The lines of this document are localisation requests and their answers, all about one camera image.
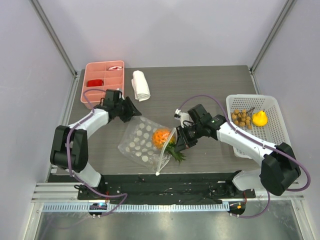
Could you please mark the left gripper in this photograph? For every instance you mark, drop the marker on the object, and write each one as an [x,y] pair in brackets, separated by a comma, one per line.
[131,111]

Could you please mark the pink compartment tray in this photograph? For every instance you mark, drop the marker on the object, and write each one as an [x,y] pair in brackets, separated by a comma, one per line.
[99,77]

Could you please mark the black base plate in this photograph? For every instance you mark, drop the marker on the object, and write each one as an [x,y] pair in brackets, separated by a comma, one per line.
[175,189]

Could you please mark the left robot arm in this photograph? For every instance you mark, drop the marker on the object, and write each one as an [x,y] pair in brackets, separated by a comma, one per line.
[70,150]

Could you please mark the polka dot zip top bag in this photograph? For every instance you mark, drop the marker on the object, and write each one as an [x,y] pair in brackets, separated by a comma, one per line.
[137,146]

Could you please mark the orange fake pineapple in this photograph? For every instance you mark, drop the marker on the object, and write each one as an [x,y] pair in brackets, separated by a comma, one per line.
[160,137]

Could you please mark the white perforated basket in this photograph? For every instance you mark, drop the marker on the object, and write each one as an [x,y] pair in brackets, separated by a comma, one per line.
[275,131]

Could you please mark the fake longan bunch with stem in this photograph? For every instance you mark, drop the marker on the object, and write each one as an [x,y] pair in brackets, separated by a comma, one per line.
[243,118]

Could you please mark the red white item in tray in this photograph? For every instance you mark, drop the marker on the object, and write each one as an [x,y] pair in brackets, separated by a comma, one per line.
[115,68]

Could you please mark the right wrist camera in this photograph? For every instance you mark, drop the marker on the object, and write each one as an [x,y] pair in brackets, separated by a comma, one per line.
[182,117]

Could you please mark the rolled white towel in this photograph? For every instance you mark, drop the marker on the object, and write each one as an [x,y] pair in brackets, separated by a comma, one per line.
[140,86]

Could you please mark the yellow fake pear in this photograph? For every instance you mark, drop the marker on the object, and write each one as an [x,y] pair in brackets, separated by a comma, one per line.
[260,118]

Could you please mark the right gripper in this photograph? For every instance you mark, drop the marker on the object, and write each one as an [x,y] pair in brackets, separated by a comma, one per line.
[185,137]

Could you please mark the aluminium rail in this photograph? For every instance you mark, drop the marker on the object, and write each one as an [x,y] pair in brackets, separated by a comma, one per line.
[62,197]

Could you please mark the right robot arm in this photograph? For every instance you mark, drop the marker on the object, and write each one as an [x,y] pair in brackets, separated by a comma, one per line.
[277,170]

